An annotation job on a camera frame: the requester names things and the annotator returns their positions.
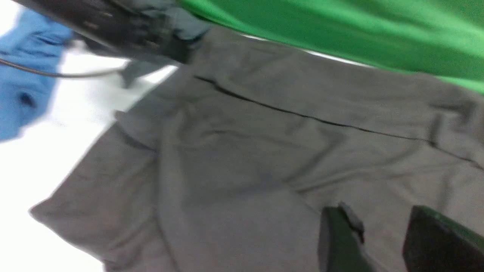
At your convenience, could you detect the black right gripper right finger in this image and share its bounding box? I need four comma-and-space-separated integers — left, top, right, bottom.
403, 206, 484, 272

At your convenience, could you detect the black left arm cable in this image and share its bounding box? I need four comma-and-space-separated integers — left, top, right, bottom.
0, 59, 127, 79

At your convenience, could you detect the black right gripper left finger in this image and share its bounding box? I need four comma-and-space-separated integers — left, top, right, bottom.
318, 202, 375, 272

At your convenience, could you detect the dark teal crumpled garment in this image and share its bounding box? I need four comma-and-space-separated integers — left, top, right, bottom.
119, 0, 210, 88

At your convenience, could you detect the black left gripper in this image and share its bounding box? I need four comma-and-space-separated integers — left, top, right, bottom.
18, 0, 192, 63

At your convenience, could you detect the blue garment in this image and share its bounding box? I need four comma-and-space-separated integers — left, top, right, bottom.
0, 10, 73, 141

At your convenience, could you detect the green backdrop cloth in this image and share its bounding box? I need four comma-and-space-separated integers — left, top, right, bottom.
180, 0, 484, 93

